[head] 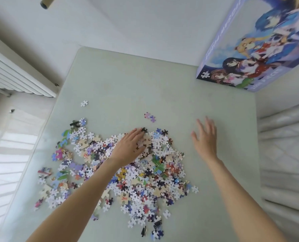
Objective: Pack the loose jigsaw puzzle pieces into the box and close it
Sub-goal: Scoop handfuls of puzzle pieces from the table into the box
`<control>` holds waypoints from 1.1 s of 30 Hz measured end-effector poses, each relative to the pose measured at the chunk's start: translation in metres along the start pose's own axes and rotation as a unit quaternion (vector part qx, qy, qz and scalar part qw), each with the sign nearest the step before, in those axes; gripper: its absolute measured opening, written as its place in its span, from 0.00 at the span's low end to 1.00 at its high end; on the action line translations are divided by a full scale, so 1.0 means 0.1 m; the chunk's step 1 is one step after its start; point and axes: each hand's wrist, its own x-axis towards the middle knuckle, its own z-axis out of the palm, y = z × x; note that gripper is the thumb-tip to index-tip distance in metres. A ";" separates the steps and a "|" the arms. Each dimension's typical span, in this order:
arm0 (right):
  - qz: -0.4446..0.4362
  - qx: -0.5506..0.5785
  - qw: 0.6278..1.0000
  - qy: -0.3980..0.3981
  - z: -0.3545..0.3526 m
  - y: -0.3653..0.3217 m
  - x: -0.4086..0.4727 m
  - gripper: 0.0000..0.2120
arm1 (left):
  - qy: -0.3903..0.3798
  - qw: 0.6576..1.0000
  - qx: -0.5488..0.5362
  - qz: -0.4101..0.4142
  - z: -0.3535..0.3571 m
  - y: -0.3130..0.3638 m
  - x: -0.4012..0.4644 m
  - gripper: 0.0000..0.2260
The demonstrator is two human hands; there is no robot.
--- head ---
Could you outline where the person's right hand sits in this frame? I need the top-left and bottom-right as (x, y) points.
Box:
(191, 116), (223, 164)

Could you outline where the person's left hand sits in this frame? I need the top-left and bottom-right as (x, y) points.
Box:
(109, 127), (146, 167)

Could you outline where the pile of puzzle pieces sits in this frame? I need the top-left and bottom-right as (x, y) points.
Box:
(33, 100), (200, 241)

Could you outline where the cartoon print puzzle box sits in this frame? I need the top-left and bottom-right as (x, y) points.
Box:
(196, 0), (299, 93)

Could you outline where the person's left forearm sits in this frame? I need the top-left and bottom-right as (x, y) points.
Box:
(26, 158), (125, 242)

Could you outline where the person's right forearm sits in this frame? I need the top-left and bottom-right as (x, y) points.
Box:
(209, 159), (287, 242)

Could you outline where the grey patterned curtain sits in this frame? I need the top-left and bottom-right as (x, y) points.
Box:
(256, 99), (299, 242)

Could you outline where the white radiator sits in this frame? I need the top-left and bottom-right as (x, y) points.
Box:
(0, 30), (59, 98)

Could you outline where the brass wall fixture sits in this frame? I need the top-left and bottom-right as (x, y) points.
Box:
(39, 0), (57, 9)

